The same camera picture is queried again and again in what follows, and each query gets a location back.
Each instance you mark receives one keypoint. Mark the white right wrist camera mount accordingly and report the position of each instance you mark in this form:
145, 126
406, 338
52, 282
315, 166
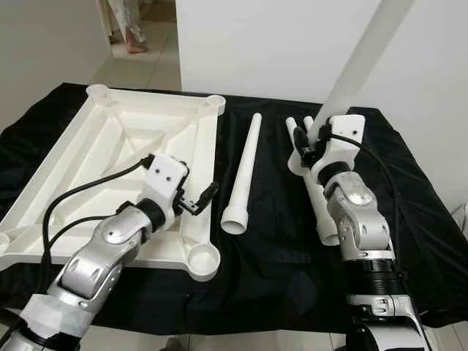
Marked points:
344, 146

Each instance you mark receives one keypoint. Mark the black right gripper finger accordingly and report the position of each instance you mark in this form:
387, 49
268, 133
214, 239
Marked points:
300, 139

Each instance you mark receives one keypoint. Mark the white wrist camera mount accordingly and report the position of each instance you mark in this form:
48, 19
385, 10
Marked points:
344, 146
164, 179

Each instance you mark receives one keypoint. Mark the black table cloth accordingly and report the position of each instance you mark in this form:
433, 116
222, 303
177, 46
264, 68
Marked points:
270, 278

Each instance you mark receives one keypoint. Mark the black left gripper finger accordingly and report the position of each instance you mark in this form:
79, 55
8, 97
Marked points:
195, 209
208, 194

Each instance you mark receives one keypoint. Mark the person in light clothes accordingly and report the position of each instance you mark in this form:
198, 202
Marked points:
128, 25

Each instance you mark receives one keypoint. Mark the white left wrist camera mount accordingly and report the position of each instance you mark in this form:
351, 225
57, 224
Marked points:
164, 179

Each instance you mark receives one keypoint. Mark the white plastic children table top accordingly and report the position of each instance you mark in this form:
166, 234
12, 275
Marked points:
110, 124

